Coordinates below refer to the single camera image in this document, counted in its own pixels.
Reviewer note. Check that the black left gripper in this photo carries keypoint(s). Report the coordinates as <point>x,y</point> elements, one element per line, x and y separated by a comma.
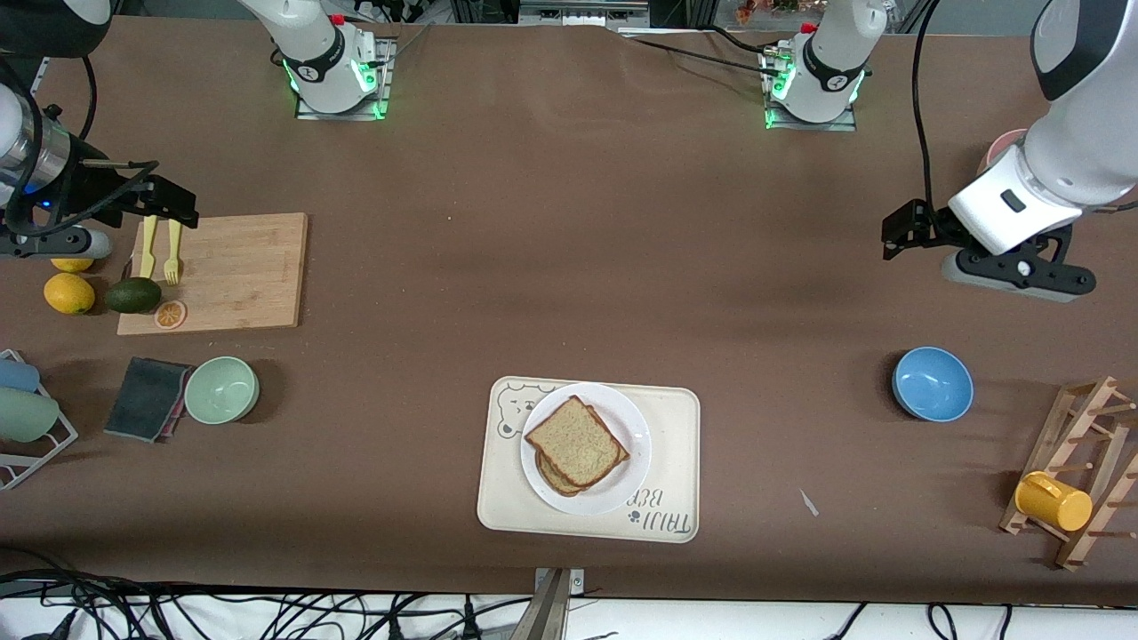
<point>933,227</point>

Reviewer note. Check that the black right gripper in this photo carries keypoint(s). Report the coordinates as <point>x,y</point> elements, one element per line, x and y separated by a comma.
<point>92,188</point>

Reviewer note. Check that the white round plate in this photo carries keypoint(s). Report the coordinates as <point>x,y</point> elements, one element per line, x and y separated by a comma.
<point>636,444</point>

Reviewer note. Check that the plain brown bread slice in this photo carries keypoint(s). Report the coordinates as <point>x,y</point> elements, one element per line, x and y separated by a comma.
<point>573,440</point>

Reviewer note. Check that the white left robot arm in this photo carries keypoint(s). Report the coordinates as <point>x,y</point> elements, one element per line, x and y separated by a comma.
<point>1067,151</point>

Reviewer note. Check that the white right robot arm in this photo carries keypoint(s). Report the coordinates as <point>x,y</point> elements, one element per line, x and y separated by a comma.
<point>320,44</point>

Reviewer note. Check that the pink plate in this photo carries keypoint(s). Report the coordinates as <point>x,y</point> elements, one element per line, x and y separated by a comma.
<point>1000,147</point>

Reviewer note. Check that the yellow plastic fork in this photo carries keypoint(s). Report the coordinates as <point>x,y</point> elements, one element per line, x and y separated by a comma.
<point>173,258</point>

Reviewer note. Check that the yellow plastic knife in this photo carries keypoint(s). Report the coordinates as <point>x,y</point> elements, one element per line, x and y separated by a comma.
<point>148,253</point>

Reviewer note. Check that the wooden cutting board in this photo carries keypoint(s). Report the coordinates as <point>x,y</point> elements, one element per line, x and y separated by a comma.
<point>240,276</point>

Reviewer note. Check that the dark green avocado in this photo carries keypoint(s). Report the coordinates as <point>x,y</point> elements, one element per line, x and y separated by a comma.
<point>133,296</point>

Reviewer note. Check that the orange slice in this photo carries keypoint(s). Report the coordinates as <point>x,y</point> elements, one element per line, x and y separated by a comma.
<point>171,315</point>

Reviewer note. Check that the yellow lemon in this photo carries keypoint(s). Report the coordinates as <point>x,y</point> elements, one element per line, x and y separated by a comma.
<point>73,264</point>
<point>68,294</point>

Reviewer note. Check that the blue bowl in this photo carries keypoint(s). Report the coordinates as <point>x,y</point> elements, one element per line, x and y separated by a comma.
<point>932,384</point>

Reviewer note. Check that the pale green bowl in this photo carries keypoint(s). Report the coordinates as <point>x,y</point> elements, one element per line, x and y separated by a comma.
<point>222,391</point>

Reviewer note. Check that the dark grey folded cloth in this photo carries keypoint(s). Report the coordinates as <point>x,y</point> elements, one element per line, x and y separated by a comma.
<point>147,398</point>

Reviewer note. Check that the light blue cup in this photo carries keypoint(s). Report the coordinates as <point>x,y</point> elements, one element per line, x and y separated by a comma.
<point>16,374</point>

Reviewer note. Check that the wooden cup rack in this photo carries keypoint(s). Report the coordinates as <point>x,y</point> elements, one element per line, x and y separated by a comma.
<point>1080,418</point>

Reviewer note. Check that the small white tape scrap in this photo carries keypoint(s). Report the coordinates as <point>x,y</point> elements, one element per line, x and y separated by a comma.
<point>808,503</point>

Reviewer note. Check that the cream tray with bear print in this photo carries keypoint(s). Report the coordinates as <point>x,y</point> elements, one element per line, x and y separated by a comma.
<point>676,427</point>

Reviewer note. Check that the yellow cup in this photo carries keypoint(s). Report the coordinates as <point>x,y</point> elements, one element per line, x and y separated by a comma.
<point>1053,502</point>

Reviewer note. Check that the aluminium table edge rail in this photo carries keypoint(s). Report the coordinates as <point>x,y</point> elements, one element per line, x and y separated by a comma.
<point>40,76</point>

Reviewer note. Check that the aluminium frame rail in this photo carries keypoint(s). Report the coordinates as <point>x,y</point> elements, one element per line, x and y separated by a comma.
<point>582,11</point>

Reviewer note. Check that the metal bracket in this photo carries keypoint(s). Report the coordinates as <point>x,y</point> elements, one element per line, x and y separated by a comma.
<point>551,609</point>

